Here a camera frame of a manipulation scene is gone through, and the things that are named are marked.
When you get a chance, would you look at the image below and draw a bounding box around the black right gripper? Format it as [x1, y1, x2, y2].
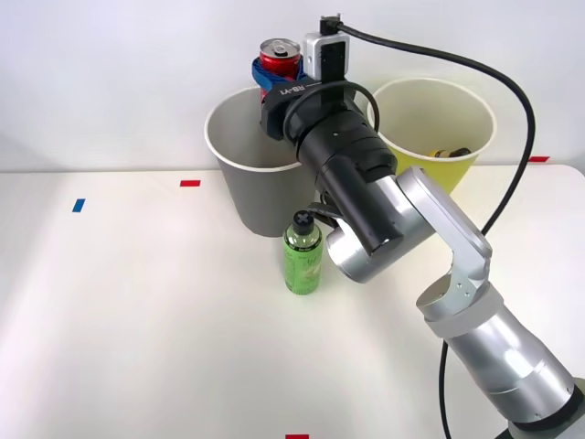
[250, 56, 359, 141]

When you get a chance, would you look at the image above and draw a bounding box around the red drink can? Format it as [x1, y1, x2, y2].
[259, 37, 305, 100]

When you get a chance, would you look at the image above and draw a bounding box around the grey plastic waste bin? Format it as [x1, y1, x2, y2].
[203, 85, 334, 239]

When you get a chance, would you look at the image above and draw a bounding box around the yellow and black small bottle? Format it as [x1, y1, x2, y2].
[428, 146, 472, 160]

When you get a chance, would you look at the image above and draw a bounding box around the green plastic bottle, black cap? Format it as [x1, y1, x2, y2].
[281, 209, 325, 296]

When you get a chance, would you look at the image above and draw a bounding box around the yellow-green plastic waste bin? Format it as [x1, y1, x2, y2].
[365, 77, 497, 198]

